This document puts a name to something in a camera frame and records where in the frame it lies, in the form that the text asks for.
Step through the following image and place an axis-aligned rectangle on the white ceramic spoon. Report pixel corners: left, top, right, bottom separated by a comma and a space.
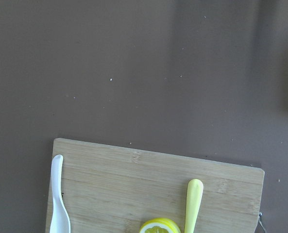
50, 154, 71, 233

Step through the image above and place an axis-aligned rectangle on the bamboo cutting board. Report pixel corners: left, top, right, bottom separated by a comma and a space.
52, 138, 265, 233

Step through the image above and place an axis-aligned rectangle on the yellow plastic fork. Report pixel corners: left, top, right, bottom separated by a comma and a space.
185, 179, 203, 233

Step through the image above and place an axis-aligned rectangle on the lemon slice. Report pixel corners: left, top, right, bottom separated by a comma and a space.
139, 217, 181, 233

